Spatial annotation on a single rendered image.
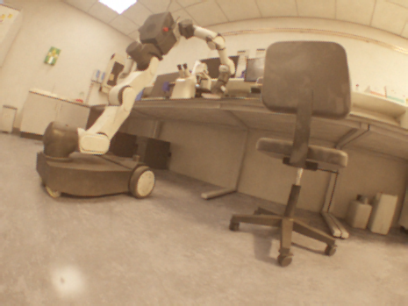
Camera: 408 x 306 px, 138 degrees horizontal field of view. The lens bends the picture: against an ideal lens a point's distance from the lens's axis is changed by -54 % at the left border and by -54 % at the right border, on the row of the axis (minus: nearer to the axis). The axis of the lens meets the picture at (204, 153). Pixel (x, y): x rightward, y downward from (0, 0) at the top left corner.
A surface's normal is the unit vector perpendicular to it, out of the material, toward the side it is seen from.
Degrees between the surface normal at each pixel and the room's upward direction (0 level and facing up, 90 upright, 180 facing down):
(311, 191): 90
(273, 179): 90
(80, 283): 0
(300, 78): 90
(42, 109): 90
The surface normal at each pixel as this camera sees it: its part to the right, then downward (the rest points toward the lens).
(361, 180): -0.51, -0.11
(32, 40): 0.83, 0.18
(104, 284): 0.21, -0.98
